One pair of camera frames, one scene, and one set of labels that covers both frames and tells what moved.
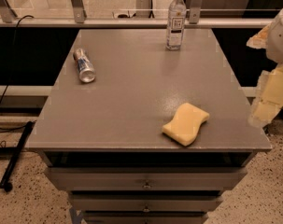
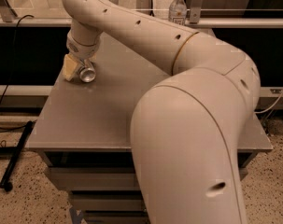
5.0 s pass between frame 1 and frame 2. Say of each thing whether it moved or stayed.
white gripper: moved
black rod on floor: stayed
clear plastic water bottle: stayed
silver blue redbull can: stayed
